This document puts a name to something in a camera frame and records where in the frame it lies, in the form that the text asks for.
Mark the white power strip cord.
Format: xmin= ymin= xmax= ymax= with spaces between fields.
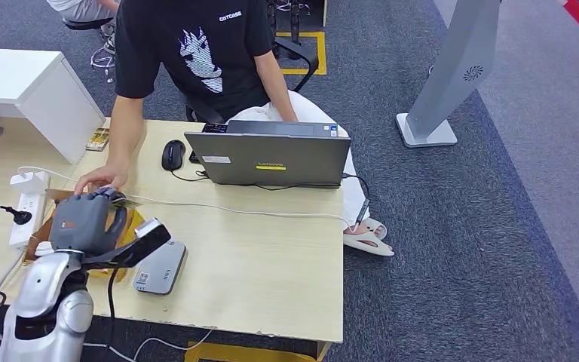
xmin=0 ymin=247 xmax=28 ymax=343

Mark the white power strip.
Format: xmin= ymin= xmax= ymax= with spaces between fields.
xmin=8 ymin=192 xmax=47 ymax=250

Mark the black round stool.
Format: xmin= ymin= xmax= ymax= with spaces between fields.
xmin=62 ymin=17 xmax=117 ymax=84

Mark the grey card reader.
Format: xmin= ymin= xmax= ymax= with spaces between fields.
xmin=132 ymin=239 xmax=188 ymax=296

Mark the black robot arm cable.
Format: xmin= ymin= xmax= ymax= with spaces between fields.
xmin=106 ymin=267 xmax=118 ymax=362

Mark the white floor cable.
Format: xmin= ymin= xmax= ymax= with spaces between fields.
xmin=81 ymin=328 xmax=214 ymax=362

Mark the black computer mouse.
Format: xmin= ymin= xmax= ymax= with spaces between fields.
xmin=161 ymin=140 xmax=187 ymax=171

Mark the black equipment stand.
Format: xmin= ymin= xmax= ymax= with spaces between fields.
xmin=268 ymin=0 xmax=305 ymax=60

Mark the white cabinet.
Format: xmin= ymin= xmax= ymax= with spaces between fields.
xmin=0 ymin=47 xmax=106 ymax=165

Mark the black plug with cable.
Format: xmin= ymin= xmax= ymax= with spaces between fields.
xmin=0 ymin=205 xmax=32 ymax=226

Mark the cardboard box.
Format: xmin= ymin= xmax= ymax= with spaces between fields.
xmin=23 ymin=189 xmax=146 ymax=281

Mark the person's right hand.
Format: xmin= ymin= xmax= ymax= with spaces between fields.
xmin=73 ymin=162 xmax=130 ymax=197

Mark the black laptop power cable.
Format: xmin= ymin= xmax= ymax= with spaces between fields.
xmin=342 ymin=172 xmax=372 ymax=235

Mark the grey kiosk stand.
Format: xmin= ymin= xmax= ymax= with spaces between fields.
xmin=395 ymin=0 xmax=503 ymax=149

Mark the white charger adapter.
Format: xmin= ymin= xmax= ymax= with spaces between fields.
xmin=9 ymin=171 xmax=51 ymax=195

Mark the black mouse cable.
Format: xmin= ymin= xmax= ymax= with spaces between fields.
xmin=169 ymin=168 xmax=210 ymax=183

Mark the yellow floor tape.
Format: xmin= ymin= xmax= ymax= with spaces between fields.
xmin=275 ymin=30 xmax=328 ymax=76
xmin=184 ymin=341 xmax=320 ymax=362

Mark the long white cable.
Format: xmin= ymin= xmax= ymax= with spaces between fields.
xmin=16 ymin=164 xmax=351 ymax=225

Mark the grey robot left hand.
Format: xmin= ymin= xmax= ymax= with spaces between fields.
xmin=48 ymin=187 xmax=129 ymax=256

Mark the person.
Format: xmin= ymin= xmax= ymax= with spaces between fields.
xmin=73 ymin=0 xmax=395 ymax=258
xmin=45 ymin=0 xmax=121 ymax=23

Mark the white slipper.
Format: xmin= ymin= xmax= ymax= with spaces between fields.
xmin=343 ymin=229 xmax=395 ymax=257
xmin=361 ymin=217 xmax=389 ymax=241

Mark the grey laptop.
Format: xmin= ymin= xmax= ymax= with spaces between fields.
xmin=183 ymin=119 xmax=353 ymax=190

